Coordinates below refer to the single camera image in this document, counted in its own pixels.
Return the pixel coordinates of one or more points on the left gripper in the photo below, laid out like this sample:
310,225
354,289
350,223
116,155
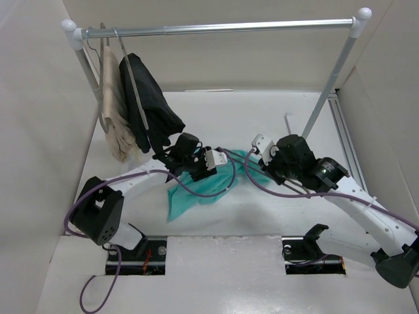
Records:
203,171

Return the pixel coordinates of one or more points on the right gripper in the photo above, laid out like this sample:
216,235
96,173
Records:
268,169

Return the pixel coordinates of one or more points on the metal clothes hanger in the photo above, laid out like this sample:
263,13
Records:
238,156

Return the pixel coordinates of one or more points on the teal t shirt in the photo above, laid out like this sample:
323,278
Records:
186,195

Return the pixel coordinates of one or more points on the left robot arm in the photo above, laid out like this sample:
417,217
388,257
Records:
97,212

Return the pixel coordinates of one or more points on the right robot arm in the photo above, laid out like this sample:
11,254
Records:
388,242

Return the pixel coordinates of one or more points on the metal hanger with beige garment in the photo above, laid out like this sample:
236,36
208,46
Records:
104,41

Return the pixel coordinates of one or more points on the black hanging garment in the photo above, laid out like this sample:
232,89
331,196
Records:
162,121

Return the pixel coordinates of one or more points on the beige hanging garment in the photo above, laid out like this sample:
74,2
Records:
120,139

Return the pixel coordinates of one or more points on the white and chrome clothes rack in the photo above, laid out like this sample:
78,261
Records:
77,37

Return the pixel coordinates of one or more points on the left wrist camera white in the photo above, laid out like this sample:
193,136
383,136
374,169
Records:
215,158

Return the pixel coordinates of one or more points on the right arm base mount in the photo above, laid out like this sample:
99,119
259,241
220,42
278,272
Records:
302,255

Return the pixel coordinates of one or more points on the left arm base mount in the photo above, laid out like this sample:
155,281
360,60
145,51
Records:
152,261

